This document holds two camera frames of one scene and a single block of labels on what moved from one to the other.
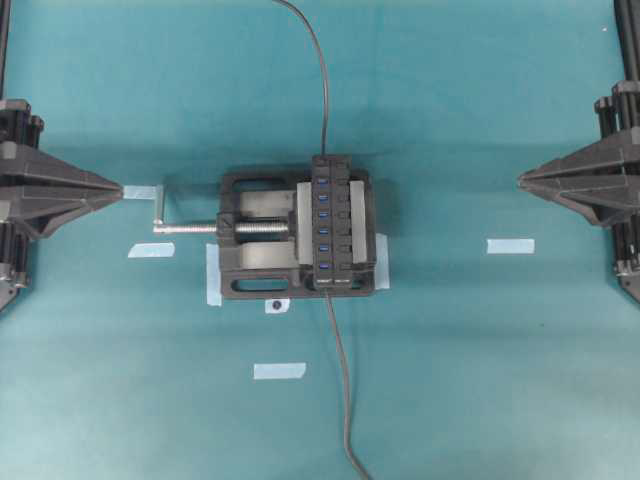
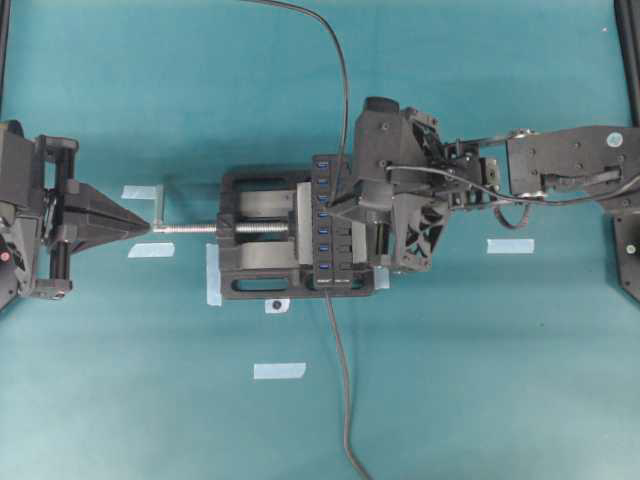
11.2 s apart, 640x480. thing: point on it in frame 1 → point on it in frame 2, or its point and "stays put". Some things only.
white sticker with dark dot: x=276 y=305 stays put
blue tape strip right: x=511 y=246 stays put
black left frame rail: x=4 y=24 stays put
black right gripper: x=602 y=204 → x=403 y=149
